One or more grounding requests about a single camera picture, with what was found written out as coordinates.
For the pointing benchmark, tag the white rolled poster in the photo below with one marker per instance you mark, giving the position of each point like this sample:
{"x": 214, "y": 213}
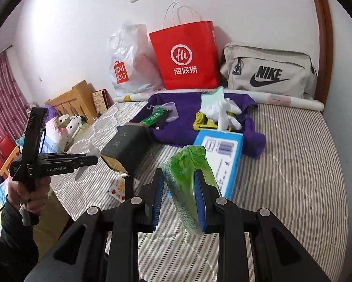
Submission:
{"x": 296, "y": 103}

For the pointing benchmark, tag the beige zip bag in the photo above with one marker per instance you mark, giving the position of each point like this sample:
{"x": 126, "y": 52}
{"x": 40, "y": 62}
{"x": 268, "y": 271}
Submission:
{"x": 296, "y": 64}

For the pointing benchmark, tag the green printed packet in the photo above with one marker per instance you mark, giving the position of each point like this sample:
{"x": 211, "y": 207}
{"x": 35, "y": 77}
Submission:
{"x": 154, "y": 117}

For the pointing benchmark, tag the striped bed mattress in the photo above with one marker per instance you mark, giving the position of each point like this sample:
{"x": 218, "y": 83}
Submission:
{"x": 281, "y": 167}

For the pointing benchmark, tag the white gloves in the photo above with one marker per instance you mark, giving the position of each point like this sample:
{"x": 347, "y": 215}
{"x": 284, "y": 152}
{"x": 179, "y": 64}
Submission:
{"x": 222, "y": 112}

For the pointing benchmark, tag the purple cloth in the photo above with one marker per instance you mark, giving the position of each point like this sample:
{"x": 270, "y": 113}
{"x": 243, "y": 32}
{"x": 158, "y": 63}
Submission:
{"x": 181, "y": 114}

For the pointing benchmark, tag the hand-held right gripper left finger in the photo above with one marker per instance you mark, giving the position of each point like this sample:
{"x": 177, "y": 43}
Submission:
{"x": 156, "y": 201}

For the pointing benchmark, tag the translucent mesh pouch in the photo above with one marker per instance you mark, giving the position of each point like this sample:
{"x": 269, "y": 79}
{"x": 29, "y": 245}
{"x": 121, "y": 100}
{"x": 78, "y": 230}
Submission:
{"x": 169, "y": 105}

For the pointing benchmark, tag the white plush toy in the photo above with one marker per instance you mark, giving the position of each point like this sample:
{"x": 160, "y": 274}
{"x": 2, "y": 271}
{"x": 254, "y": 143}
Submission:
{"x": 68, "y": 126}

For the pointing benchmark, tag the wooden headboard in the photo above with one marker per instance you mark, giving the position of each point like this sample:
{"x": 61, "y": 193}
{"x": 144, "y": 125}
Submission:
{"x": 76, "y": 100}

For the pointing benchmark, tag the person's left hand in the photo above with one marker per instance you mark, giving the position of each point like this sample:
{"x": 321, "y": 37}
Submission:
{"x": 39, "y": 198}

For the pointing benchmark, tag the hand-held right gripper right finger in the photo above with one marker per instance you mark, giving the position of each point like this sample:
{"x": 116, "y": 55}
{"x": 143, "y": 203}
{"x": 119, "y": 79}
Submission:
{"x": 199, "y": 204}

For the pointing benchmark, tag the white orange snack packet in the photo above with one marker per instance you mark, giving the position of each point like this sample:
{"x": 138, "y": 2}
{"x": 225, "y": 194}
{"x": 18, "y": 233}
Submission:
{"x": 118, "y": 189}

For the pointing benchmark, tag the green plastic packet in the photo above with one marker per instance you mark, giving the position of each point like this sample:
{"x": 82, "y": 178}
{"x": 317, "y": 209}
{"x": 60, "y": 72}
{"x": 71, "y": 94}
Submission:
{"x": 181, "y": 176}

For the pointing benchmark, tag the red paper bag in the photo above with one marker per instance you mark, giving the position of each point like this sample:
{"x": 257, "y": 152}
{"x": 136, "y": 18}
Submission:
{"x": 193, "y": 41}

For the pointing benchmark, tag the person's left forearm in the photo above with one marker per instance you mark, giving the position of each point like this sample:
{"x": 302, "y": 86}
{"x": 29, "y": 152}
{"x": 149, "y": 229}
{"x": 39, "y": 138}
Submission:
{"x": 13, "y": 238}

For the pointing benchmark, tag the mint green cloth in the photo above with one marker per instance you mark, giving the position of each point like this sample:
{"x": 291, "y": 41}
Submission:
{"x": 214, "y": 98}

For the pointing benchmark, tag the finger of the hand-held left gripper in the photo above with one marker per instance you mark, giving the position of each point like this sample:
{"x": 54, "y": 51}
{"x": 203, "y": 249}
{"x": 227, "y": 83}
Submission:
{"x": 87, "y": 161}
{"x": 60, "y": 156}

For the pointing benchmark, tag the red chair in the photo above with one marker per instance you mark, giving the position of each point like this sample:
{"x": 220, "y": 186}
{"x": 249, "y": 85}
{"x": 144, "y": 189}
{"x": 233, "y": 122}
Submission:
{"x": 8, "y": 149}

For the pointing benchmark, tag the wooden door frame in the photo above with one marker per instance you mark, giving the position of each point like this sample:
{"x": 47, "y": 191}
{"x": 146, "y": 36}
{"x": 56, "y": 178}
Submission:
{"x": 322, "y": 35}

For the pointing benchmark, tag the pink curtain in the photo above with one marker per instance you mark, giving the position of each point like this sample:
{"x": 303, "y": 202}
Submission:
{"x": 2, "y": 94}

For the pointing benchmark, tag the blue cardboard box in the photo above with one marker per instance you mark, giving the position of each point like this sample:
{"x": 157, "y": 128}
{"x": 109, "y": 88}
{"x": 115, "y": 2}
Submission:
{"x": 228, "y": 164}

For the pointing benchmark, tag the floral pillow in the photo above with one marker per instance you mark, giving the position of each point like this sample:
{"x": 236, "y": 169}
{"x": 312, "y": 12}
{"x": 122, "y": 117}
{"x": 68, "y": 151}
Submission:
{"x": 51, "y": 136}

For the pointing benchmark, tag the white plastic shopping bag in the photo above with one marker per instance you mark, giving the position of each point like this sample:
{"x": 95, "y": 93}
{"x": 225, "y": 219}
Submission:
{"x": 134, "y": 53}

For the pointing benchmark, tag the dark green box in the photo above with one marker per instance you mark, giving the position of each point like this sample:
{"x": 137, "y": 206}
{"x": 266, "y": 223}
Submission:
{"x": 126, "y": 147}

